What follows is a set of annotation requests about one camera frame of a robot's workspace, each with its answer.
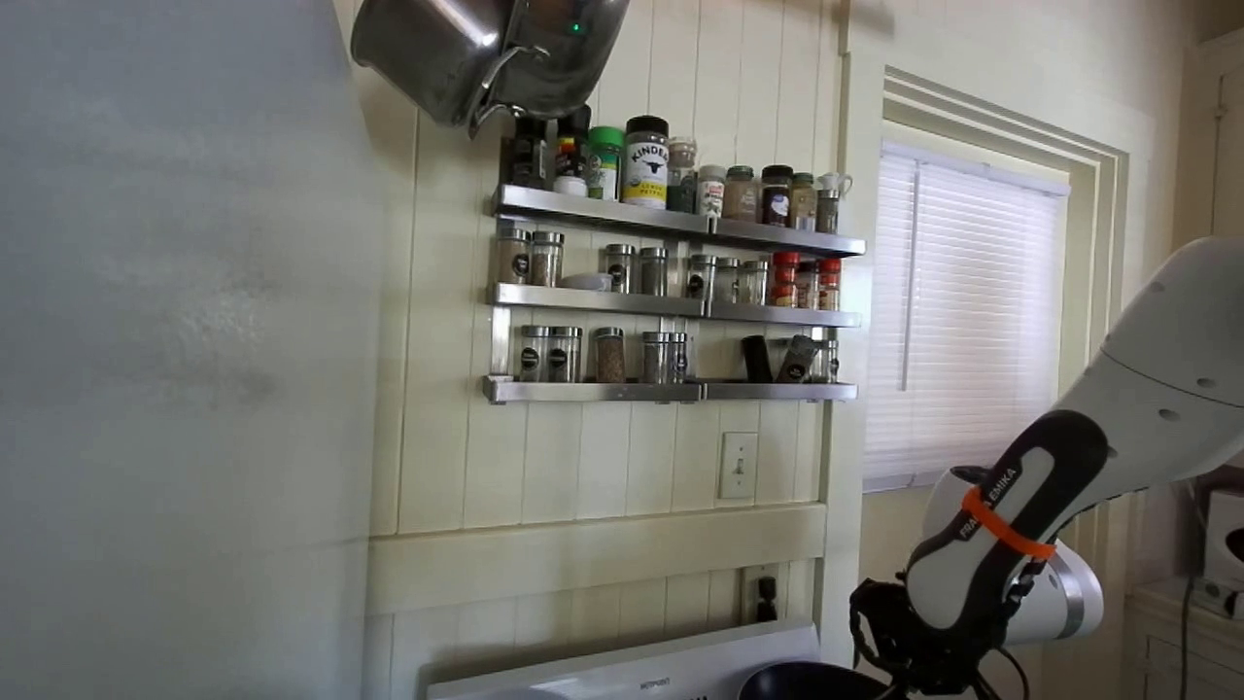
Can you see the small dark bottle white base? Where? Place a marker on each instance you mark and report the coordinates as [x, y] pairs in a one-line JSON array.
[[568, 165]]

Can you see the glass spice jar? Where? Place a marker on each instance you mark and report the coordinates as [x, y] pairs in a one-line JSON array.
[[655, 356], [677, 360], [610, 356], [514, 257], [697, 276], [830, 206], [566, 351], [708, 194], [682, 180], [532, 351], [618, 270], [809, 284], [830, 356], [798, 360], [730, 283], [751, 283], [653, 275], [741, 194], [548, 257], [805, 202]]

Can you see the white light switch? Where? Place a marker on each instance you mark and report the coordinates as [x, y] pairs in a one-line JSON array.
[[737, 467]]

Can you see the silver metal pot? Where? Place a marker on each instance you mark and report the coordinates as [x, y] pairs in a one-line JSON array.
[[423, 61], [559, 50]]

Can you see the cream cabinet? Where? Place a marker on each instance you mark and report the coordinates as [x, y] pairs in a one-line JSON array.
[[1188, 656]]

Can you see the white refrigerator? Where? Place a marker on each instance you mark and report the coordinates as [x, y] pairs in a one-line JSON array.
[[171, 391]]

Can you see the black-labelled spice jar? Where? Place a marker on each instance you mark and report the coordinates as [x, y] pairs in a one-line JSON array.
[[776, 194]]

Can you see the green-lidded spice jar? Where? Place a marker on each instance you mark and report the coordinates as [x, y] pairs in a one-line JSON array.
[[605, 162]]

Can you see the white window blind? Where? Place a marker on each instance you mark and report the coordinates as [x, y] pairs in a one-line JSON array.
[[975, 295]]

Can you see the white gas stove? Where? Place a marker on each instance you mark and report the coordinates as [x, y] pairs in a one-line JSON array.
[[610, 665]]

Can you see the wall outlet with black plug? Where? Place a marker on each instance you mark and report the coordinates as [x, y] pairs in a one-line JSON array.
[[761, 594]]

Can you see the dark spice jar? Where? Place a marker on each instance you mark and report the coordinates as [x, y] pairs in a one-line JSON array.
[[755, 360]]

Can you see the black frying pan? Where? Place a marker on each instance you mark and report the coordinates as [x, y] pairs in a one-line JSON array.
[[809, 683]]

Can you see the dark glass bottle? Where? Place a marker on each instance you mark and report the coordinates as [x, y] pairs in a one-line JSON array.
[[523, 152]]

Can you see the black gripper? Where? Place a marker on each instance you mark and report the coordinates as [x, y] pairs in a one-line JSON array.
[[909, 644]]

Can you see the white blind wand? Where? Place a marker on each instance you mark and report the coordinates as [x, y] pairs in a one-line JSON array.
[[914, 275]]

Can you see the red-lidded spice jar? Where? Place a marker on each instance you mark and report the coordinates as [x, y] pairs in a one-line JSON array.
[[782, 276], [830, 283]]

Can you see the large black-lidded spice jar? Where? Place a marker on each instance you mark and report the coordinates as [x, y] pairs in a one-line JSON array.
[[649, 162]]

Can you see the white appliance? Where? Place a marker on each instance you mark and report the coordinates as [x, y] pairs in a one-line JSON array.
[[1227, 550]]

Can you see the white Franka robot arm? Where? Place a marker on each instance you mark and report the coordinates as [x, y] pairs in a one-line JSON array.
[[1168, 376]]

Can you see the silver metal wall shelf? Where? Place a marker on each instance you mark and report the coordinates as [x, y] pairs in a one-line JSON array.
[[673, 223], [673, 391], [673, 308]]

